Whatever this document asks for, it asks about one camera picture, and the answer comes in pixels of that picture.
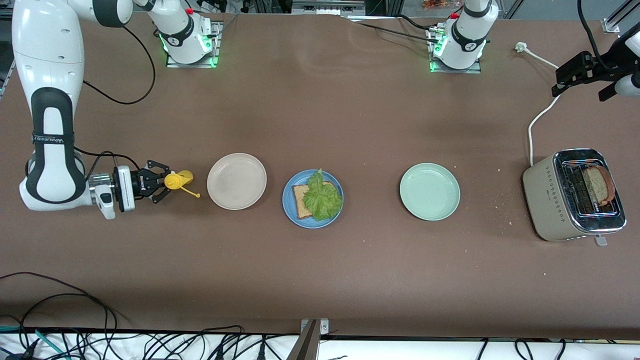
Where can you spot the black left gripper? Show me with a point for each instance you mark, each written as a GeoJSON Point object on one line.
{"type": "Point", "coordinates": [596, 69]}

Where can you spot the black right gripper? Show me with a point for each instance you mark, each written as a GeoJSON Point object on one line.
{"type": "Point", "coordinates": [136, 182]}

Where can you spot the yellow mustard squeeze bottle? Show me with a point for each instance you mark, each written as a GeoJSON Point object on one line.
{"type": "Point", "coordinates": [172, 181]}

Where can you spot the brown bread slice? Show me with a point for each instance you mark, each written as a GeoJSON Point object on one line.
{"type": "Point", "coordinates": [299, 200]}
{"type": "Point", "coordinates": [597, 185]}

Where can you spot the green lettuce leaf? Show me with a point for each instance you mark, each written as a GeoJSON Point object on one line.
{"type": "Point", "coordinates": [322, 200]}

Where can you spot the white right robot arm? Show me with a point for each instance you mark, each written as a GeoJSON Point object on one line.
{"type": "Point", "coordinates": [50, 50]}

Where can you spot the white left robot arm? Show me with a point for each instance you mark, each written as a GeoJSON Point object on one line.
{"type": "Point", "coordinates": [467, 35]}

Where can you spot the beige round plate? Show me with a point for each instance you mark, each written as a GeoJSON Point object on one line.
{"type": "Point", "coordinates": [236, 181]}

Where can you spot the blue round plate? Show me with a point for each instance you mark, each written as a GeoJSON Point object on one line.
{"type": "Point", "coordinates": [286, 199]}

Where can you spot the pale green round plate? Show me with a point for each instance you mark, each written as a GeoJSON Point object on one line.
{"type": "Point", "coordinates": [430, 192]}

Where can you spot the beige chrome toaster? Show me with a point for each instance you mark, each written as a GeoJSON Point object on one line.
{"type": "Point", "coordinates": [547, 200]}

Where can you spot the orange snack packet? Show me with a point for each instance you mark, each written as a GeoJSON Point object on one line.
{"type": "Point", "coordinates": [437, 4]}

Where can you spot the grey metal box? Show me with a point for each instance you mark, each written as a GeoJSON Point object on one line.
{"type": "Point", "coordinates": [327, 7]}

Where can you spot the aluminium frame profile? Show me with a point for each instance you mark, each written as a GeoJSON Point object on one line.
{"type": "Point", "coordinates": [617, 17]}

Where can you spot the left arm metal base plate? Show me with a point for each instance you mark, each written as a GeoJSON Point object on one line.
{"type": "Point", "coordinates": [455, 71]}

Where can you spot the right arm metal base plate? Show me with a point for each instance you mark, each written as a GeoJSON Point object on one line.
{"type": "Point", "coordinates": [192, 65]}

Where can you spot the metal table edge bracket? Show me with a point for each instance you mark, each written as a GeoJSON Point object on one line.
{"type": "Point", "coordinates": [310, 340]}

